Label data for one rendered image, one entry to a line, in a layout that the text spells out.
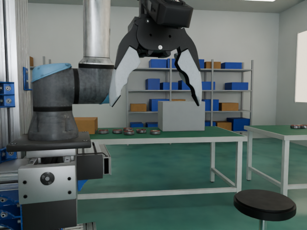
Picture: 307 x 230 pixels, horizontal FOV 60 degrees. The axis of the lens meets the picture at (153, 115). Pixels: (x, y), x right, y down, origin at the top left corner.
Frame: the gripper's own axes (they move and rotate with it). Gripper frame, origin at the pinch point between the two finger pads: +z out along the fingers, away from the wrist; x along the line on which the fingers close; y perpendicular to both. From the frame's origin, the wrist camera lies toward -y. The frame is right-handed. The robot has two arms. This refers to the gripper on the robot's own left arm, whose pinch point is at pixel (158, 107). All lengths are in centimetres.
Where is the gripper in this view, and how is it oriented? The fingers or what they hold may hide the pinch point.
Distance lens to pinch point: 41.5
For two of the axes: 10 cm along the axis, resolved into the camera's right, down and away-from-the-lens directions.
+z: 0.0, 10.0, 0.8
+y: -2.7, -0.7, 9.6
